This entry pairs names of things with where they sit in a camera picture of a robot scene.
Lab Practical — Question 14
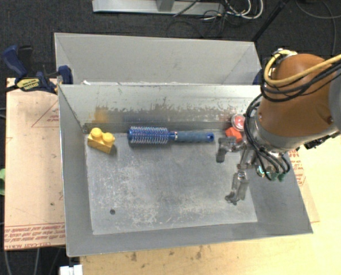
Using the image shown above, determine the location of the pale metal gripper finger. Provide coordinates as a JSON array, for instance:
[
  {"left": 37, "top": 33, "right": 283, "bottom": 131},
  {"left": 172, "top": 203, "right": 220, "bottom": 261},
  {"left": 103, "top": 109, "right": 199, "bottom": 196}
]
[
  {"left": 240, "top": 173, "right": 249, "bottom": 201},
  {"left": 225, "top": 171, "right": 242, "bottom": 206}
]

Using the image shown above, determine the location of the grey metal pipe fitting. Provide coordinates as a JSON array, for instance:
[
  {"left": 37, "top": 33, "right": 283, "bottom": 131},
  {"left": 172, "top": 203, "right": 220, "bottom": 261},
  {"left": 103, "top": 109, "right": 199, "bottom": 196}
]
[{"left": 215, "top": 137, "right": 247, "bottom": 163}]

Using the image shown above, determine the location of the orange hexagonal block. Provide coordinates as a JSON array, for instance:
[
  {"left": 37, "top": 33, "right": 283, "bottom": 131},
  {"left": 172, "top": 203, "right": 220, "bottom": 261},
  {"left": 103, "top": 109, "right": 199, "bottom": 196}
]
[{"left": 225, "top": 127, "right": 244, "bottom": 143}]

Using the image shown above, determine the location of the red round capped thing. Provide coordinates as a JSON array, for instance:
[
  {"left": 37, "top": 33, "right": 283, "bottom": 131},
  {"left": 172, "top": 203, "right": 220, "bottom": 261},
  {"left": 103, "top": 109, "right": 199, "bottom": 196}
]
[{"left": 231, "top": 114, "right": 246, "bottom": 131}]

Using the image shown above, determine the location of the grey metal bin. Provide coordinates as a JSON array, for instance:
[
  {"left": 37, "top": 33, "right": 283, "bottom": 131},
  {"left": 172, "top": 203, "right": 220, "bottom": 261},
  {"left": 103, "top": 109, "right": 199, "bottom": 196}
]
[{"left": 54, "top": 32, "right": 313, "bottom": 258}]

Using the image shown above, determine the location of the blue hairbrush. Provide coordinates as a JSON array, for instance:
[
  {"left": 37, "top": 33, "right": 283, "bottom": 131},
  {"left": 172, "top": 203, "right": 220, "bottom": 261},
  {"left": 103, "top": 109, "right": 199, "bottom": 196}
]
[{"left": 127, "top": 125, "right": 215, "bottom": 146}]

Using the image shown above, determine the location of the yellow toy building block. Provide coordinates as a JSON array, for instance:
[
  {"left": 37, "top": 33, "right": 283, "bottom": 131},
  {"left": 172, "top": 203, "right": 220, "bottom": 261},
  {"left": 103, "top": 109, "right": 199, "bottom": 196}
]
[{"left": 87, "top": 127, "right": 116, "bottom": 155}]

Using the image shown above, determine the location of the brown cardboard board red print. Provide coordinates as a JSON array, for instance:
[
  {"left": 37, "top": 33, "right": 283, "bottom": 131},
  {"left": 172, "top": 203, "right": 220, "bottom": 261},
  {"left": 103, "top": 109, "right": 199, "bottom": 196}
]
[{"left": 3, "top": 77, "right": 320, "bottom": 251}]

